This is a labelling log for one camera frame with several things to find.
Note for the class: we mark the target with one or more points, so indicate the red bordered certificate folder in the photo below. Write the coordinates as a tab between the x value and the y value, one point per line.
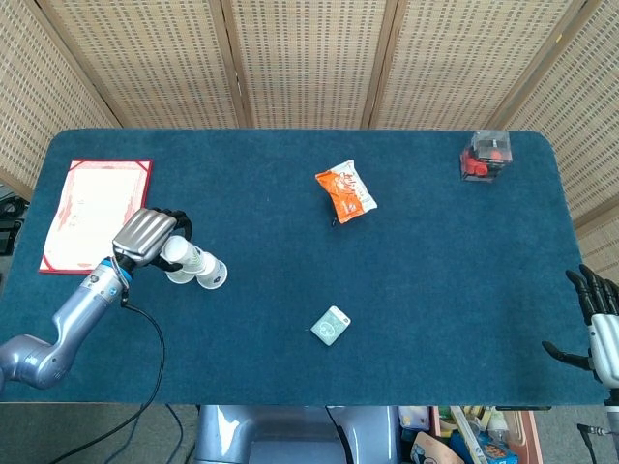
94	203

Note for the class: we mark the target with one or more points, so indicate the green white tissue pack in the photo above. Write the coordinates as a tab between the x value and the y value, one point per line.
330	326

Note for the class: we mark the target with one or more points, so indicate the pink bin of clutter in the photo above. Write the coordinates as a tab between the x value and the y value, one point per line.
464	440

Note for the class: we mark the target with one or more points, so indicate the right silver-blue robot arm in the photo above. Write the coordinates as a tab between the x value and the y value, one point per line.
613	415

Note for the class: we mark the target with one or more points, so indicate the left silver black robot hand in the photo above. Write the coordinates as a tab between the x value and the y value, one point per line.
142	237

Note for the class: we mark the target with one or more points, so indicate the silver-blue robot torso base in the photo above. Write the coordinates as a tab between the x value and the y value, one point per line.
290	435

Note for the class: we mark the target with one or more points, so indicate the blue fuzzy tablecloth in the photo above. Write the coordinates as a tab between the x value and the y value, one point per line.
387	290

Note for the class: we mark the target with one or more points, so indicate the orange white snack bag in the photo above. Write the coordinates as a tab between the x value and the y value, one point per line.
345	191

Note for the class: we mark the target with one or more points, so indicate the red black toy vehicle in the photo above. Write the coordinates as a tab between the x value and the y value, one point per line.
476	164

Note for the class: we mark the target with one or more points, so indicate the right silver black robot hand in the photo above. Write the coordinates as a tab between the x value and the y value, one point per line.
604	338

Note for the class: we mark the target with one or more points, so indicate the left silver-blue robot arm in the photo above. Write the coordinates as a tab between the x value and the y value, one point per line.
72	319

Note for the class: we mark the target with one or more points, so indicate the dark equipment on floor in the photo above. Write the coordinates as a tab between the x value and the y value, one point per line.
9	227

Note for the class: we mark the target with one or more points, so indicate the white floral paper cup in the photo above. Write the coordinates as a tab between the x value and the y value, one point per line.
181	251
176	278
213	275

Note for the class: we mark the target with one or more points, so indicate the clear plastic display box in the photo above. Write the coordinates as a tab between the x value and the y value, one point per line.
500	140

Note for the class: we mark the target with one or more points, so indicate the woven rattan folding screen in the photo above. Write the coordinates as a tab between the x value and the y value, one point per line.
309	58

